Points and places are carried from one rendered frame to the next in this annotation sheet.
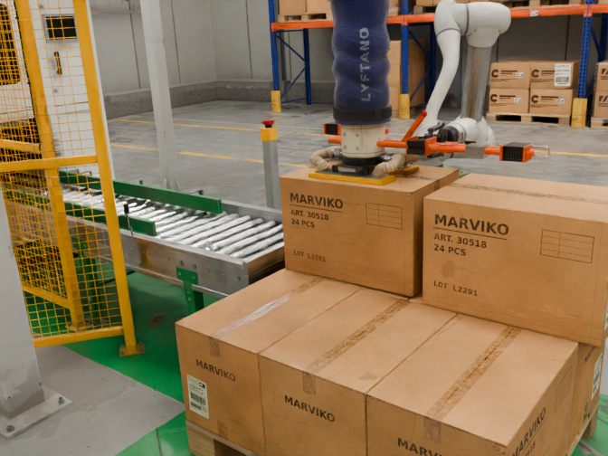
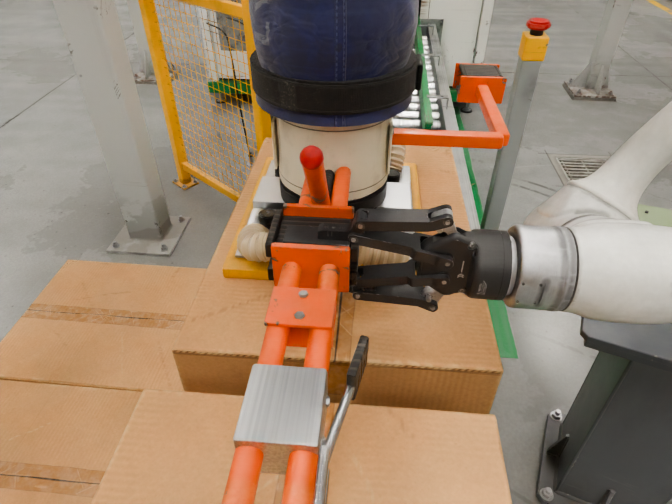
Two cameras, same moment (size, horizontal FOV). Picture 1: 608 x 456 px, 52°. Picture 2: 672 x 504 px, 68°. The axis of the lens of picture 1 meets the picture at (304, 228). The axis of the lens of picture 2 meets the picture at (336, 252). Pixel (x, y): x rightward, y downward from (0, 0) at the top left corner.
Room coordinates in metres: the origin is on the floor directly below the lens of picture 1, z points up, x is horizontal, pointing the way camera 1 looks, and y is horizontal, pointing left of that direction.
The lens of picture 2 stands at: (2.03, -0.82, 1.42)
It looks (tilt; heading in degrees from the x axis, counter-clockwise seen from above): 39 degrees down; 57
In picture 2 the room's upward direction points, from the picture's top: straight up
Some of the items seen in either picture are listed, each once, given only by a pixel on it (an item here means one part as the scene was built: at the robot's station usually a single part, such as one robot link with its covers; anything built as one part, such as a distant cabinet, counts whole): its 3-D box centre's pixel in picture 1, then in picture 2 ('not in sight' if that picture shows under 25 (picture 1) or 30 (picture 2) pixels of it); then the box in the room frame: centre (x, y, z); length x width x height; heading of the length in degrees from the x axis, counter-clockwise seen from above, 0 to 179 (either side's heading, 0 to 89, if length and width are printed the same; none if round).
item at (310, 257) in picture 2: (421, 145); (315, 246); (2.25, -0.45, 1.08); 0.10 x 0.08 x 0.06; 142
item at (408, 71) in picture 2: (362, 111); (336, 69); (2.41, -0.25, 1.19); 0.23 x 0.23 x 0.04
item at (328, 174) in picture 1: (350, 173); (276, 201); (2.33, -0.19, 0.97); 0.34 x 0.10 x 0.05; 52
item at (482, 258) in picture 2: (443, 138); (461, 262); (2.37, -0.56, 1.08); 0.09 x 0.07 x 0.08; 141
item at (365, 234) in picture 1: (369, 220); (346, 305); (2.42, -0.27, 0.75); 0.60 x 0.40 x 0.40; 52
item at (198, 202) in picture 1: (135, 187); (428, 63); (3.82, 1.05, 0.60); 1.60 x 0.10 x 0.09; 51
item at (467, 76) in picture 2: (337, 128); (478, 82); (2.79, -0.17, 1.07); 0.09 x 0.08 x 0.05; 142
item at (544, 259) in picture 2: (451, 135); (531, 267); (2.43, -0.60, 1.08); 0.09 x 0.06 x 0.09; 51
